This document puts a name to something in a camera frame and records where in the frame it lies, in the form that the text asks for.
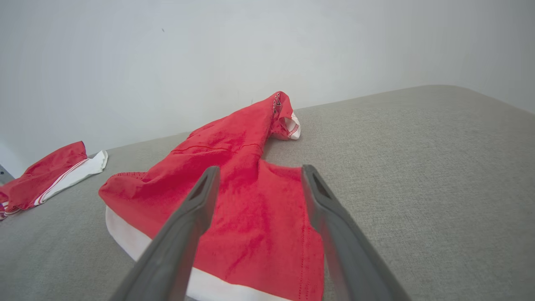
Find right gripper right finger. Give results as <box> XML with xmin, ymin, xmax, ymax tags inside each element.
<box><xmin>301</xmin><ymin>164</ymin><xmax>413</xmax><ymax>301</ymax></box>

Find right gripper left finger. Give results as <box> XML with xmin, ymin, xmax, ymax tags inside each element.
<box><xmin>109</xmin><ymin>166</ymin><xmax>221</xmax><ymax>301</ymax></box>

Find red basketball shorts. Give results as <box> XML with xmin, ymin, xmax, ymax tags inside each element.
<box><xmin>98</xmin><ymin>91</ymin><xmax>326</xmax><ymax>301</ymax></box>

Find red white basketball jersey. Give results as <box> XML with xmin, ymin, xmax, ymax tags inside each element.
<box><xmin>0</xmin><ymin>141</ymin><xmax>109</xmax><ymax>220</ymax></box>

